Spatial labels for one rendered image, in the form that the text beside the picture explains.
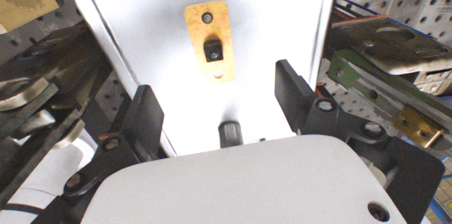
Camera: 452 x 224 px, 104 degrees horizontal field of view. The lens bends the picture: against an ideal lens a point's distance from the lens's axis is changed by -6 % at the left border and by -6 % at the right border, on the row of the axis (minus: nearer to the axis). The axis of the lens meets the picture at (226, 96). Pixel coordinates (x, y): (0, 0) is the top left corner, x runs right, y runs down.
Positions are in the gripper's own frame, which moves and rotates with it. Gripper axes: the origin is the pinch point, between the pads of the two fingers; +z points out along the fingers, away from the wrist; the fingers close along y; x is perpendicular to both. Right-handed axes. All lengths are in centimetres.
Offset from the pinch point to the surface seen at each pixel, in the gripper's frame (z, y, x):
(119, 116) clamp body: 18.1, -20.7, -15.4
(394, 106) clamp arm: 0.7, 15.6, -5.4
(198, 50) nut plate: 7.4, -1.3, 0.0
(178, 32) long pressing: 7.7, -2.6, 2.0
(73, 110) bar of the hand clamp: 3.0, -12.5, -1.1
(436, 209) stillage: 25, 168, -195
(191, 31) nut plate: 7.4, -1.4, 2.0
